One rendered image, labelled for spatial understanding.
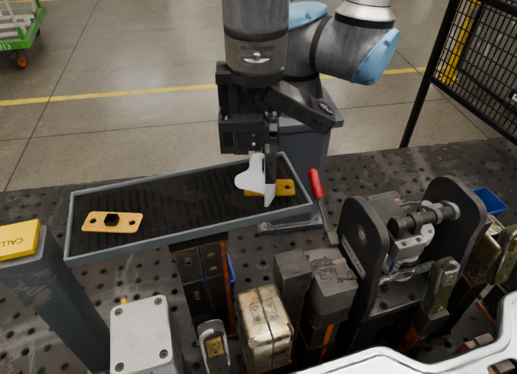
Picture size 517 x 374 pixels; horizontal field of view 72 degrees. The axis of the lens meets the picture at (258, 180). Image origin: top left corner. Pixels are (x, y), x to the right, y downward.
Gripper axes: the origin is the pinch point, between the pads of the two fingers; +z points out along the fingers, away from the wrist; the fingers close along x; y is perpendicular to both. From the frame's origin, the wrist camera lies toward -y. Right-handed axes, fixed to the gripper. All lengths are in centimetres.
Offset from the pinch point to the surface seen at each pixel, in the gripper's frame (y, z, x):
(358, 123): -81, 118, -186
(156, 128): 74, 118, -184
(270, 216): 0.1, 1.9, 6.1
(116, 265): 42, 48, -16
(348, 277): -12.0, 9.8, 12.2
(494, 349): -34.5, 17.5, 21.0
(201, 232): 10.6, 2.0, 8.9
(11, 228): 38.9, 1.8, 7.5
